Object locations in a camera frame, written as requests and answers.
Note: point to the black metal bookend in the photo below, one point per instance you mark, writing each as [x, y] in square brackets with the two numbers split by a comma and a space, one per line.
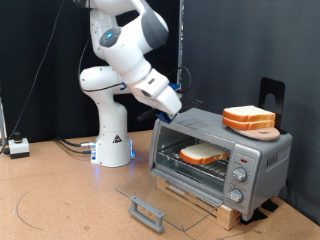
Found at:
[266, 86]

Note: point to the wooden slatted crate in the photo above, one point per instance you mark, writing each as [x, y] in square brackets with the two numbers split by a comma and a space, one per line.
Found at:
[226, 216]

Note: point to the silver oven dial knob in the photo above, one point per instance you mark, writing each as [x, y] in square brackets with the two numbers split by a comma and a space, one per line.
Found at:
[240, 174]
[235, 195]

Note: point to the silver toaster oven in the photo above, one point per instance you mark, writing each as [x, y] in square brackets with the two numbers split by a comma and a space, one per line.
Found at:
[266, 156]

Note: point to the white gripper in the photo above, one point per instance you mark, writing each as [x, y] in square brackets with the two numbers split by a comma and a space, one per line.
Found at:
[168, 101]

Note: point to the black foam pad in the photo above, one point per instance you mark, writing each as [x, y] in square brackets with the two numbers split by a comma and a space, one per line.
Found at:
[256, 216]
[270, 206]

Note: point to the white emergency stop box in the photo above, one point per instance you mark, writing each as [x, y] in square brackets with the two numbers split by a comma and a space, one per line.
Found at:
[18, 148]

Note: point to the white bread slice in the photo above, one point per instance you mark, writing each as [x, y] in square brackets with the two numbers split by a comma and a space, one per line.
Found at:
[246, 125]
[203, 153]
[248, 113]

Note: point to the black backdrop curtain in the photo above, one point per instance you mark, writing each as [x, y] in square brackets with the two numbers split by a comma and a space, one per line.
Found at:
[56, 100]

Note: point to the thin metal stand pole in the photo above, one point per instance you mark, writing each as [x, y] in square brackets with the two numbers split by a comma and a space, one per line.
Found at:
[2, 126]

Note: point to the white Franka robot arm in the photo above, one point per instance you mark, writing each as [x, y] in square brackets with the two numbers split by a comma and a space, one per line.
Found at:
[110, 133]

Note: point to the small wooden serving board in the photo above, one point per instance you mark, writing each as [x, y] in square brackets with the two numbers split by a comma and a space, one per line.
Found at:
[263, 134]

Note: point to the dark grey backdrop curtain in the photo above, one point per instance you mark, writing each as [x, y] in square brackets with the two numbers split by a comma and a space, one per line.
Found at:
[233, 50]

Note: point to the wrist camera blue mount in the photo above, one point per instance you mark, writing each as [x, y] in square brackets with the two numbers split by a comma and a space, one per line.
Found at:
[174, 86]

